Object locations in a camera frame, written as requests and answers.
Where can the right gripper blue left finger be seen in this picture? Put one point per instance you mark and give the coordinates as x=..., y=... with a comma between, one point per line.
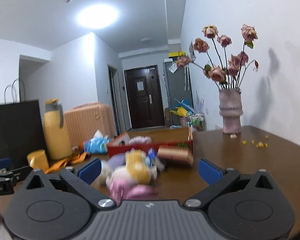
x=79, y=182

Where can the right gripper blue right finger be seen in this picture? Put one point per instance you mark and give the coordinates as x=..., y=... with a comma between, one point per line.
x=218, y=180

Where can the pink satin bow scrunchie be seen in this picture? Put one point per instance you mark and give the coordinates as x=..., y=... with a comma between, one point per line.
x=121, y=189

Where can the yellow white plush toy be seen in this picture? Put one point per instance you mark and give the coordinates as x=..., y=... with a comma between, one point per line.
x=140, y=168

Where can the blue tissue pack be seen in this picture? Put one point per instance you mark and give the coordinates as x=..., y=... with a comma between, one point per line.
x=97, y=144

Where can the pink layered sponge block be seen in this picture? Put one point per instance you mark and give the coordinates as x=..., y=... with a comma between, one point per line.
x=179, y=154

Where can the yellow thermos jug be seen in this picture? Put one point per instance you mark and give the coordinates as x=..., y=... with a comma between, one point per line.
x=55, y=131

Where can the yellow mug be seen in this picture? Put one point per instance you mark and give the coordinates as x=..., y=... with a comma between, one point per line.
x=38, y=160

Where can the black paper bag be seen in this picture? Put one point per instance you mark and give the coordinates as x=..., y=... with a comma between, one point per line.
x=21, y=129

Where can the pink ribbed suitcase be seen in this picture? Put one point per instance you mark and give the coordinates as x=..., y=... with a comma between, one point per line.
x=85, y=120

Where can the lilac fuzzy headband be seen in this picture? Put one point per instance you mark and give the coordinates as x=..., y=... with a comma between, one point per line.
x=140, y=140

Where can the red orange cardboard box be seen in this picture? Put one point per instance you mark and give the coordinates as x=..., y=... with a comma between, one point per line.
x=178, y=137

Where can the yellow watering can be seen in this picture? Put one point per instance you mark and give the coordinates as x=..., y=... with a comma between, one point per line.
x=180, y=112

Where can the pink fuzzy vase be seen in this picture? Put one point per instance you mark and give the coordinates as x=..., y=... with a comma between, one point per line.
x=230, y=109

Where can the dark brown entrance door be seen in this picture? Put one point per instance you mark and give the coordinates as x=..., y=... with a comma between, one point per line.
x=144, y=97

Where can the grey refrigerator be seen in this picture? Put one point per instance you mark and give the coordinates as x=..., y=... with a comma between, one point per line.
x=178, y=88

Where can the dried pink rose bouquet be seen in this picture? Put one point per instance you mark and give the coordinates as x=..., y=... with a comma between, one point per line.
x=210, y=55

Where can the yellow box on refrigerator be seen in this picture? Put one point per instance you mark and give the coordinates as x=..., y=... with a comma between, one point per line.
x=176, y=54

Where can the round ceiling light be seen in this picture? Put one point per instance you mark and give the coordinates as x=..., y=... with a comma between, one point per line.
x=97, y=16

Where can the purple drawstring pouch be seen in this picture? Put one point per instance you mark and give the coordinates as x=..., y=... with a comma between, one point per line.
x=117, y=160

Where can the wire storage rack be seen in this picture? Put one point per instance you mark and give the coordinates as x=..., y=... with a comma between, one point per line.
x=196, y=121

